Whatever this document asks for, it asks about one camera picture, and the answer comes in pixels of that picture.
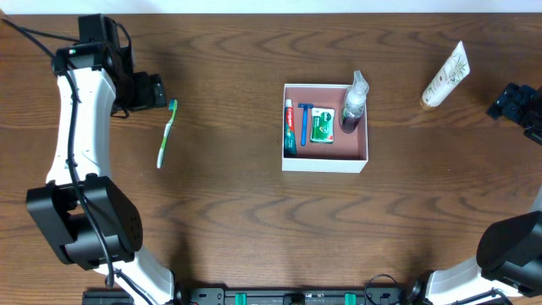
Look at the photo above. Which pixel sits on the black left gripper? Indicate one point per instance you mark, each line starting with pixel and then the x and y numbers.
pixel 153 91

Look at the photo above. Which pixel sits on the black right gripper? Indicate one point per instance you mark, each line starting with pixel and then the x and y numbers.
pixel 509 103

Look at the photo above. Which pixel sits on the green white toothbrush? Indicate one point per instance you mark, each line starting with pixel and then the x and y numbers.
pixel 173 106

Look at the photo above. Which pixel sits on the cream lotion tube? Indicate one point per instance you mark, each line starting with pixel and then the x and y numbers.
pixel 455 69

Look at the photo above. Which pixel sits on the teal white toothpaste tube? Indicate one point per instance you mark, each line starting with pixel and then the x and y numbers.
pixel 289 131

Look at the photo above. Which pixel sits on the blue disposable razor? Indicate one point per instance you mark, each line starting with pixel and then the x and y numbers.
pixel 305 107

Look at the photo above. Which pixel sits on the clear spray bottle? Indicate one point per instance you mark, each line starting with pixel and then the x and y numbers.
pixel 354 103

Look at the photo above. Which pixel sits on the green soap bar pack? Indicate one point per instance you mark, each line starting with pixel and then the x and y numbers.
pixel 322 130

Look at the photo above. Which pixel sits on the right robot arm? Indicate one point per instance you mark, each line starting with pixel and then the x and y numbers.
pixel 508 259

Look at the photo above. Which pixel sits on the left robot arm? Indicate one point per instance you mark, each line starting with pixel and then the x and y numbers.
pixel 85 218

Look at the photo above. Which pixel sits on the white box pink interior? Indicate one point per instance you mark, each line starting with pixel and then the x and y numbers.
pixel 347 154

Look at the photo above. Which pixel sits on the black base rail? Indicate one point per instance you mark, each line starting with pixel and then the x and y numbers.
pixel 374 293

